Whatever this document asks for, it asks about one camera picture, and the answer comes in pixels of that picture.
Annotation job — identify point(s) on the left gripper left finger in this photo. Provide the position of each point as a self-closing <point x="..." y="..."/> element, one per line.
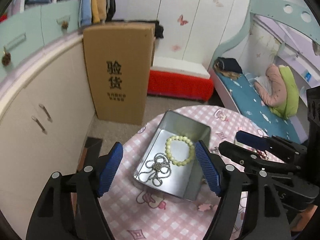
<point x="53" y="217"/>

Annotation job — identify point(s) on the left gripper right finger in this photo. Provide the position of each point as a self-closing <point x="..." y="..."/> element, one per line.
<point x="265" y="217"/>

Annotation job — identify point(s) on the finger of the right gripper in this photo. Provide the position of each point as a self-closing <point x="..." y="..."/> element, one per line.
<point x="253" y="141"/>

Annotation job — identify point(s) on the metal tin box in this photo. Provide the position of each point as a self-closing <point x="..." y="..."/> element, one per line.
<point x="169" y="164"/>

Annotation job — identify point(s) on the pink and green pillow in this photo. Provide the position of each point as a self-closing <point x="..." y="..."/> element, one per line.
<point x="278" y="90"/>

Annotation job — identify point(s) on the teal candy print bedspread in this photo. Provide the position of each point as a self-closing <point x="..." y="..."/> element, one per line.
<point x="249" y="104"/>

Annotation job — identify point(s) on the pink checkered tablecloth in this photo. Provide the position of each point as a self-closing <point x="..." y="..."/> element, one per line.
<point x="183" y="206"/>

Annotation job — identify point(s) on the folded dark clothes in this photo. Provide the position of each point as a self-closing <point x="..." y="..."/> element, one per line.
<point x="228" y="67"/>

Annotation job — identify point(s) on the red storage box white lid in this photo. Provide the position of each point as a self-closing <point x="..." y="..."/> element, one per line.
<point x="180" y="79"/>

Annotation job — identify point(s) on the beige curved cabinet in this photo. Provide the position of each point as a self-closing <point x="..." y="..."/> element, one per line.
<point x="45" y="117"/>

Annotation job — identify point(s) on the large cardboard box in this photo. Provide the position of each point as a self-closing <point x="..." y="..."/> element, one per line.
<point x="118" y="60"/>

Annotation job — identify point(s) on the pine cone ornament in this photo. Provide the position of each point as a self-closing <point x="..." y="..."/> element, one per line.
<point x="64" y="25"/>
<point x="6" y="59"/>

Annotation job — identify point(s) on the teal drawer unit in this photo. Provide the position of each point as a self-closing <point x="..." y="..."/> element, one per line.
<point x="27" y="32"/>

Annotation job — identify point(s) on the hanging clothes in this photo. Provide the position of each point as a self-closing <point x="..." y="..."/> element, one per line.
<point x="95" y="11"/>

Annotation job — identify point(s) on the teal bunk bed frame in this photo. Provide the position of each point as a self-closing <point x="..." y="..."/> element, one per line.
<point x="272" y="28"/>

